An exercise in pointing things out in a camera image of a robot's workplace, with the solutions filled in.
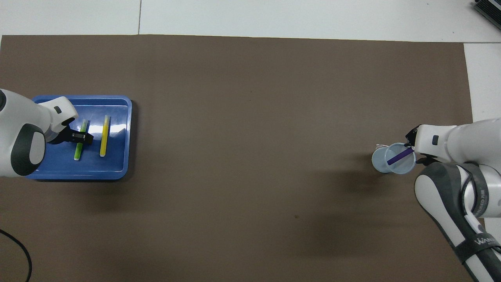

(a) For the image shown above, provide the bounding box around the blue plastic tray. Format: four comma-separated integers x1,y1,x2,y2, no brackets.
20,95,133,181

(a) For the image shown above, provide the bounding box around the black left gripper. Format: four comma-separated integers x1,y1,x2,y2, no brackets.
47,125,94,145

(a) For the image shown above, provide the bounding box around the grey ribbed device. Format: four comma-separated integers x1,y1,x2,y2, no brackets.
472,0,501,25

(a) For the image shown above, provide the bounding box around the translucent plastic cup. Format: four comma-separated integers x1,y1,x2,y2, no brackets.
371,143,416,175

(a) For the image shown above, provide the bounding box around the brown table mat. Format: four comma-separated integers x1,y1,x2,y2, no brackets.
0,34,493,282

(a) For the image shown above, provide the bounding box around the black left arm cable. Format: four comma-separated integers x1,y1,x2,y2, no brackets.
0,229,32,282

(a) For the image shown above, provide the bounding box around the yellow pen white cap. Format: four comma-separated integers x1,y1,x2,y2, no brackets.
99,115,111,157

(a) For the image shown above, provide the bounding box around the purple pen white cap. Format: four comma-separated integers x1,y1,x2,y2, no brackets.
387,147,414,165

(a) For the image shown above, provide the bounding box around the green pen white cap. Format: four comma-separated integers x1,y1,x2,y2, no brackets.
74,120,90,161

